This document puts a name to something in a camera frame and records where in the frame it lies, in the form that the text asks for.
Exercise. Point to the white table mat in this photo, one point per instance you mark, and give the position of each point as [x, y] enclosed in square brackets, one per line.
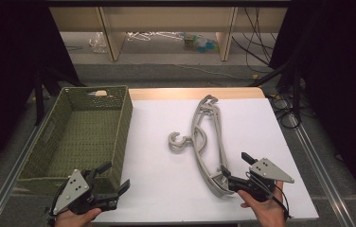
[154, 176]

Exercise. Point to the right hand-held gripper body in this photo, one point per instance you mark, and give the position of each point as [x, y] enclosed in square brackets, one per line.
[267, 171]

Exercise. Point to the colourful plastic toys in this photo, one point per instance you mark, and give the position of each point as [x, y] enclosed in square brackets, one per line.
[199, 43]

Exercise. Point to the light wooden bench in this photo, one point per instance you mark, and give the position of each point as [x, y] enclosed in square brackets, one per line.
[166, 19]

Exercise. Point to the green woven basket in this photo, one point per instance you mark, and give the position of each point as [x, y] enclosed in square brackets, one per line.
[81, 132]

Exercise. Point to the person's right hand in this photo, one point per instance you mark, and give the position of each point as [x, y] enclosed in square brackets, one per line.
[269, 213]

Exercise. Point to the person's left hand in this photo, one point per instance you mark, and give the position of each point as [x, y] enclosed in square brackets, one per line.
[72, 220]

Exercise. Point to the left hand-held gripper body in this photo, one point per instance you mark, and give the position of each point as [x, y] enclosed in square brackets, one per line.
[72, 190]

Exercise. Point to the black metal stand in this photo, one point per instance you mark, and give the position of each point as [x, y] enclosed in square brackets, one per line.
[39, 94]
[296, 91]

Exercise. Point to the aluminium rail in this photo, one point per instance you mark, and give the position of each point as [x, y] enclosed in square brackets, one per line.
[12, 176]
[318, 164]

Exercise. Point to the clear plastic bag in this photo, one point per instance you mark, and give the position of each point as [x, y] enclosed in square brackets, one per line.
[97, 42]

